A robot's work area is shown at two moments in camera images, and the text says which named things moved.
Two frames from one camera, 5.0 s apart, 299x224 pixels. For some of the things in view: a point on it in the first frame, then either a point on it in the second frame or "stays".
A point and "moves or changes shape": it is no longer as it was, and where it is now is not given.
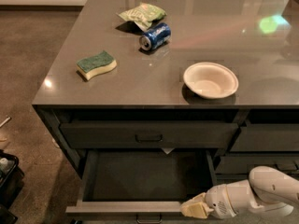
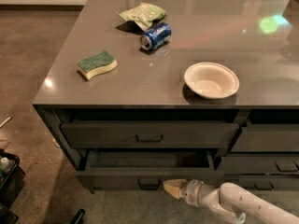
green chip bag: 144,14 stays
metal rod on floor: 5,121 stays
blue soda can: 155,37 stays
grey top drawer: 149,134 stays
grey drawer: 141,186 moves or changes shape
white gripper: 217,199 → 190,192
